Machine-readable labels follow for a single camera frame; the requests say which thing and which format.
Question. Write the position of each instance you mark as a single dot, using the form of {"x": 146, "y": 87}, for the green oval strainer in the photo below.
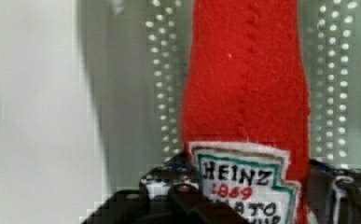
{"x": 137, "y": 57}

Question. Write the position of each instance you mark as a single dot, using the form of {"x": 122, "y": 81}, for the red plush ketchup bottle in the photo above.
{"x": 245, "y": 113}

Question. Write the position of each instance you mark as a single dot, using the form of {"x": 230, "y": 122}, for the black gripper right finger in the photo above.
{"x": 333, "y": 194}

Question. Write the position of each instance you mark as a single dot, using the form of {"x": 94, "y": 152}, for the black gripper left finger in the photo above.
{"x": 167, "y": 194}

